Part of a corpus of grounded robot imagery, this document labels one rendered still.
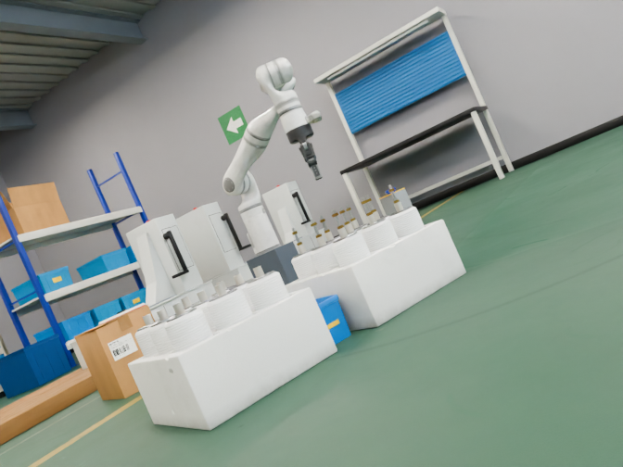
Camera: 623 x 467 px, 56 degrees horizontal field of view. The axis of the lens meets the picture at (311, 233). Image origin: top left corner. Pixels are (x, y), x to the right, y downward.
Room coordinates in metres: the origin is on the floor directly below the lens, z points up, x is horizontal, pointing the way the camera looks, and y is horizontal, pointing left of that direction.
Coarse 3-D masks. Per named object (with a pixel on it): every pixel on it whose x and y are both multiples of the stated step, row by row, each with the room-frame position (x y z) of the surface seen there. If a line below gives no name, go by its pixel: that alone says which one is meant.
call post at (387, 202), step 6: (396, 192) 2.04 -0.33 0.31; (402, 192) 2.06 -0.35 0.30; (384, 198) 2.06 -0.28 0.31; (390, 198) 2.04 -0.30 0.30; (402, 198) 2.05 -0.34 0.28; (408, 198) 2.06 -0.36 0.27; (384, 204) 2.07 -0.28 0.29; (390, 204) 2.05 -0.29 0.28; (402, 204) 2.04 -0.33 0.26; (408, 204) 2.06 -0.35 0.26; (390, 210) 2.06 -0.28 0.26; (396, 210) 2.04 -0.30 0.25
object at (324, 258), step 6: (324, 246) 1.75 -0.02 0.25; (330, 246) 1.74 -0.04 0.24; (312, 252) 1.76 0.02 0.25; (318, 252) 1.75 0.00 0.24; (324, 252) 1.74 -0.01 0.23; (330, 252) 1.74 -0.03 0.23; (312, 258) 1.77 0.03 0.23; (318, 258) 1.75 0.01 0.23; (324, 258) 1.74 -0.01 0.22; (330, 258) 1.74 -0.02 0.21; (336, 258) 1.75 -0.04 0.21; (318, 264) 1.76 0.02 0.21; (324, 264) 1.74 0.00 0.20; (330, 264) 1.74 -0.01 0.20; (336, 264) 1.74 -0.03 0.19; (318, 270) 1.77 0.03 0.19; (324, 270) 1.75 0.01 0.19; (330, 270) 1.74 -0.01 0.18
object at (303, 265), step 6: (300, 258) 1.84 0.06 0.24; (306, 258) 1.84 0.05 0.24; (294, 264) 1.86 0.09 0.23; (300, 264) 1.84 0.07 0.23; (306, 264) 1.84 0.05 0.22; (312, 264) 1.84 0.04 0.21; (300, 270) 1.85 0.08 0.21; (306, 270) 1.84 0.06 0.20; (312, 270) 1.84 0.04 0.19; (300, 276) 1.86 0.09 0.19; (306, 276) 1.84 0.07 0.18
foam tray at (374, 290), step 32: (384, 256) 1.65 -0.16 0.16; (416, 256) 1.71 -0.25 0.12; (448, 256) 1.77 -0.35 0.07; (288, 288) 1.88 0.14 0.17; (320, 288) 1.74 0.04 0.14; (352, 288) 1.61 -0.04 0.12; (384, 288) 1.62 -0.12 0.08; (416, 288) 1.68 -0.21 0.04; (352, 320) 1.66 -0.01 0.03; (384, 320) 1.60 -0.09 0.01
